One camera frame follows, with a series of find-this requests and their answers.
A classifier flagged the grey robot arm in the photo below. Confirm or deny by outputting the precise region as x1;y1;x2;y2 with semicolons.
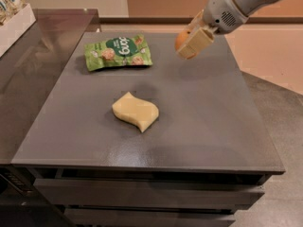
174;0;280;60

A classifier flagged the white box of snacks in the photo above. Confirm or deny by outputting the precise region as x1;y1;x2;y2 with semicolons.
0;0;36;58

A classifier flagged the grey drawer cabinet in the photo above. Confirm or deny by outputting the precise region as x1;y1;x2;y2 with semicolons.
13;33;284;227

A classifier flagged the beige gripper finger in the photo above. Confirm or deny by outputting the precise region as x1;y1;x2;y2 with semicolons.
186;10;205;32
179;27;214;56

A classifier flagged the yellow wavy sponge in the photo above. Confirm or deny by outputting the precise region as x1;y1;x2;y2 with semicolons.
112;92;159;132

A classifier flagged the green snack bag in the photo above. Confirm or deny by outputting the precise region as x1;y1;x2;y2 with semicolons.
84;34;152;72

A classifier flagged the dark glossy side counter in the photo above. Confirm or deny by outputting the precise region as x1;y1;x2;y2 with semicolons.
0;9;99;166

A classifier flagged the orange fruit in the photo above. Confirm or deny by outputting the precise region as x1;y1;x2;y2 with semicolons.
174;30;196;60

